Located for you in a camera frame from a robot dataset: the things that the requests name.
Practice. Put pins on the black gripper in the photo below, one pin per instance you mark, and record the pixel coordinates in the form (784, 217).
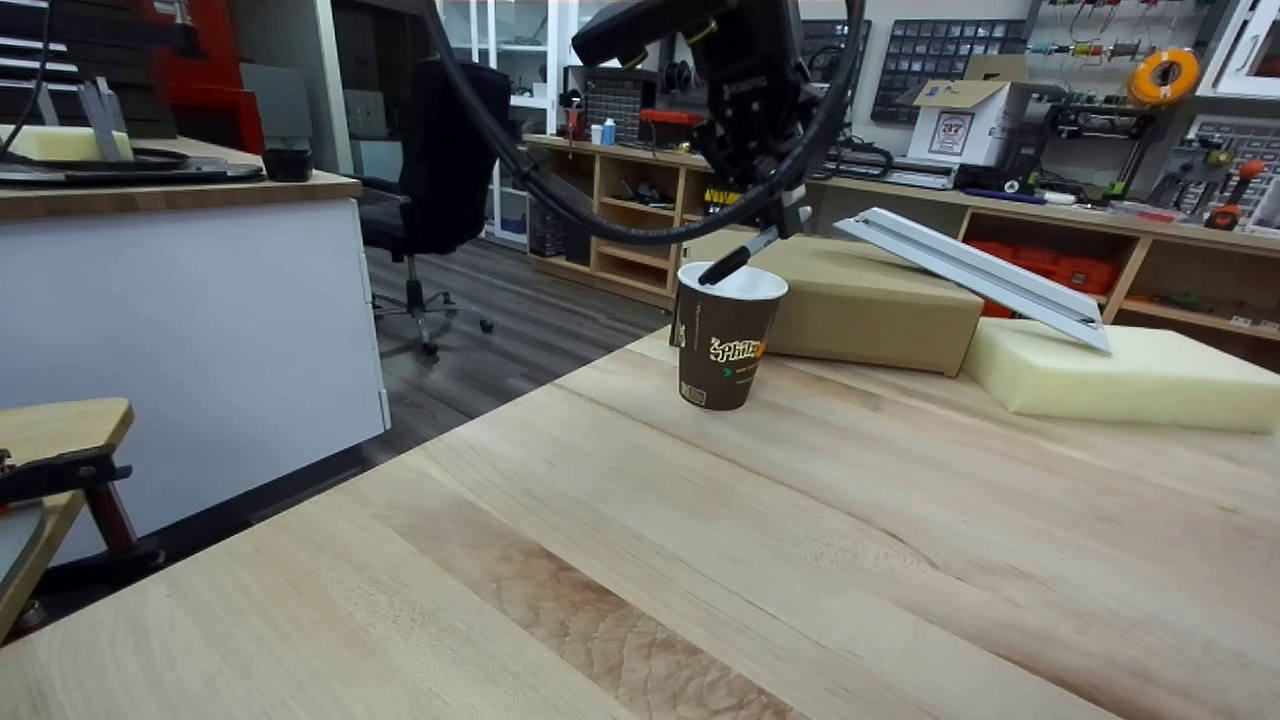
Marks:
(755, 94)

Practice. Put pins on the brown paper coffee cup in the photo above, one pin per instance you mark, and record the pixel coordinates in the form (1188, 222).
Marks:
(722, 342)

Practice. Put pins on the open wooden shelf unit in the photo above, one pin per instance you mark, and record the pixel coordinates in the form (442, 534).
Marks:
(632, 201)

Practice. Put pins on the white cardboard box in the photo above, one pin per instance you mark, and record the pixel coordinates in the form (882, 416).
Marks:
(960, 127)

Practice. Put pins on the dark pegboard bin rack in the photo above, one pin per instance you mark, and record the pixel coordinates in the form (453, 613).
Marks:
(941, 53)

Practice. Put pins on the black bag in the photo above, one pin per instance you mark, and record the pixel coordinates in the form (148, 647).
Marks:
(558, 230)

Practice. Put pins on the black machine on workbench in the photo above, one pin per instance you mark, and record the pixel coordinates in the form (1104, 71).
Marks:
(1053, 143)

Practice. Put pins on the white glass door cabinet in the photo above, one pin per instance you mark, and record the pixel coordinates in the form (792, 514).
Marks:
(522, 82)

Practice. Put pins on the black swivel chair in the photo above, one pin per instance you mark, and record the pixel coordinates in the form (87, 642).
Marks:
(446, 162)

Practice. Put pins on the pale yellow foam block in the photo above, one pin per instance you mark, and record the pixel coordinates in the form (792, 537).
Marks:
(1134, 383)

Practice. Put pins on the long wooden workbench shelf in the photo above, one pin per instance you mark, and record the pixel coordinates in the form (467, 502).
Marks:
(1175, 261)

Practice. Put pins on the orange tape roll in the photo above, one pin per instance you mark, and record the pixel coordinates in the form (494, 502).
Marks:
(1166, 76)

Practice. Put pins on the small black round object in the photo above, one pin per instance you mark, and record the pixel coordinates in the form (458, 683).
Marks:
(287, 162)

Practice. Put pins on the red tool cabinet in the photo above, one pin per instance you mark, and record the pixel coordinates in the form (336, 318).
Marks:
(201, 74)

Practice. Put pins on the white side desk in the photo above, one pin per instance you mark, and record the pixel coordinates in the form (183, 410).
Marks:
(201, 360)

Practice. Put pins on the yellow foam pad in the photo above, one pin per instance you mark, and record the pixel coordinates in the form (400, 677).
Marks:
(63, 143)

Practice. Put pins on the small wooden stool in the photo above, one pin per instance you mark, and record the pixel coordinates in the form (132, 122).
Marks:
(63, 462)

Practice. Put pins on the aluminium extrusion rail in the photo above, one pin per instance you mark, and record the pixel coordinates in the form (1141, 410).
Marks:
(985, 272)

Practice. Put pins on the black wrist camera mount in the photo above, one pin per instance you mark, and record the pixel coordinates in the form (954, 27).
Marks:
(643, 28)

